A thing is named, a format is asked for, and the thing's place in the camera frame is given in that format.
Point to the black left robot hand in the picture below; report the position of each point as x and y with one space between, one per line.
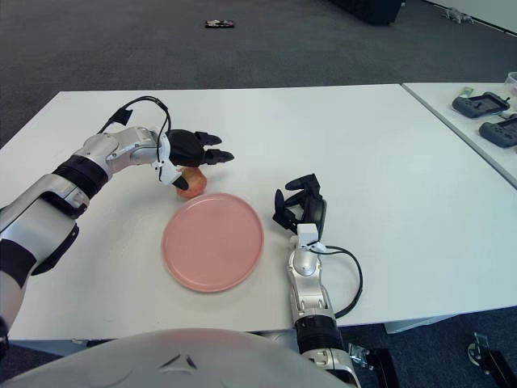
187 147

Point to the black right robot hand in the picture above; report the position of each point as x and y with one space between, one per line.
317 208

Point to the red yellow apple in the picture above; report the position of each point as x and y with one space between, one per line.
196 184

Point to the pink round plate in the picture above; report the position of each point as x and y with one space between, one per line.
214 242

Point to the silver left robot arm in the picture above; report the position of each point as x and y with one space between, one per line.
48 210

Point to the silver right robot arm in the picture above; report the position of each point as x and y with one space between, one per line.
307 266

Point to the small dark floor object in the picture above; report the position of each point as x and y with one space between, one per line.
219 23

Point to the black stand leg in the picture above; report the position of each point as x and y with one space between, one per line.
503 369
383 368

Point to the grey robot torso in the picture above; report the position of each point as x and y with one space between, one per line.
202 355

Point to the grey handheld controller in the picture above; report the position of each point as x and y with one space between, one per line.
478 105
501 134

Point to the small green package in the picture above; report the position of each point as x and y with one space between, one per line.
469 91

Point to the black cabinet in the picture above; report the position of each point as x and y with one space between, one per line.
371 11

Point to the grey caster wheel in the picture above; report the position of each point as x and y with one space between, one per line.
478 348

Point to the clear plastic cup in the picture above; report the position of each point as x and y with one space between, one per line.
513 81

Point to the grey floor clutter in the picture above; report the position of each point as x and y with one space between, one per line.
455 14

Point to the white table frame bar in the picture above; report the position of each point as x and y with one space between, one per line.
408 326
48 343

